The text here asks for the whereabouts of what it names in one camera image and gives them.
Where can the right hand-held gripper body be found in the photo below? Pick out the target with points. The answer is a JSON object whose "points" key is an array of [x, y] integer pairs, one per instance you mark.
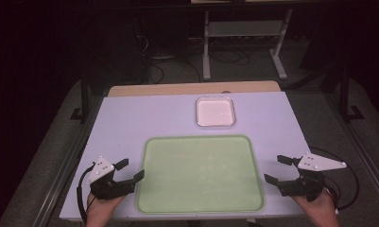
{"points": [[306, 186]]}

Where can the black metal stand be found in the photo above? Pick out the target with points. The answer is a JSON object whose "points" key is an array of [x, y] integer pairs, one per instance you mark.
{"points": [[84, 101], [344, 94]]}

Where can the aluminium rail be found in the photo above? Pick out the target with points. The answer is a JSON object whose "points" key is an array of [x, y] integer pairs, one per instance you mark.
{"points": [[363, 151], [64, 167]]}

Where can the white metal desk frame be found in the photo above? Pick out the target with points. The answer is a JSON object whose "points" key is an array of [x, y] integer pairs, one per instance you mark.
{"points": [[206, 47]]}

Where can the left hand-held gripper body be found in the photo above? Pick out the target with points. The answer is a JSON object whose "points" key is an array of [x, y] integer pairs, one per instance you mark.
{"points": [[110, 189]]}

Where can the white square dish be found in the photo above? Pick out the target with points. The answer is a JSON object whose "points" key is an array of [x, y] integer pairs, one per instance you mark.
{"points": [[215, 112]]}

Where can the person's left hand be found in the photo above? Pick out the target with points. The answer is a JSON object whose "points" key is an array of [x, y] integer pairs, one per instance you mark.
{"points": [[100, 211]]}

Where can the person's right hand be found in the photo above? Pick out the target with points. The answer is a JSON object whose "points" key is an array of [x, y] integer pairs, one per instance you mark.
{"points": [[322, 211]]}

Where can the green tray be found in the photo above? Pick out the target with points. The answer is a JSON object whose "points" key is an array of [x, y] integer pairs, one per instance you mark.
{"points": [[199, 175]]}

